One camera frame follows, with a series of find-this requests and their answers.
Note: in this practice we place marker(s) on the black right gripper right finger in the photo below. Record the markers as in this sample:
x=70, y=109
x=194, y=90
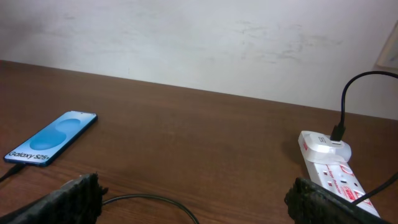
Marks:
x=309, y=203

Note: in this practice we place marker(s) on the blue Galaxy smartphone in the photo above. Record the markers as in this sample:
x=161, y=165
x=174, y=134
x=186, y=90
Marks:
x=46, y=145

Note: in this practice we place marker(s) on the white USB charger plug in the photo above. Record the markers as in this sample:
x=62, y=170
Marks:
x=318, y=148

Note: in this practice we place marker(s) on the white power strip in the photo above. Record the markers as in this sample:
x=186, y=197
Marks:
x=337, y=178

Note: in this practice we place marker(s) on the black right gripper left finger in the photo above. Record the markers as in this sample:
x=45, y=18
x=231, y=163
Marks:
x=79, y=201

